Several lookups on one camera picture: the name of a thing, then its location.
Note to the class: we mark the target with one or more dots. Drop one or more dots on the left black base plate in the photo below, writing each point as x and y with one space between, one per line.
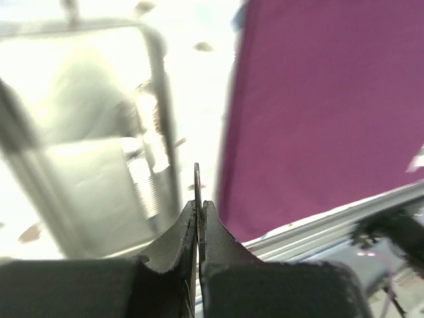
398 226

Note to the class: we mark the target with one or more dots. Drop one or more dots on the broad steel forceps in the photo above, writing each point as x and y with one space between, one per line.
197 193

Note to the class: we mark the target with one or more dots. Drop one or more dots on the thin steel tweezers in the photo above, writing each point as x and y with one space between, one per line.
148 164

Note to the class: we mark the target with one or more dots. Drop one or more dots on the metal instrument tray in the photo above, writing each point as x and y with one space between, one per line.
69 94

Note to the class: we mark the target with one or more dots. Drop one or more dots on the purple surgical cloth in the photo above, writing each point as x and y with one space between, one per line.
327 110

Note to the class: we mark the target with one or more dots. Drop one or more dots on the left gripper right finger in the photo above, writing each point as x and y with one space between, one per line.
235 283

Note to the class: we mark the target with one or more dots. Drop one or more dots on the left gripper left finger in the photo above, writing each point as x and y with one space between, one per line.
155 283

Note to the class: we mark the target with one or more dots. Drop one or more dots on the left suture packet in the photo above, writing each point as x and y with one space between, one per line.
417 161

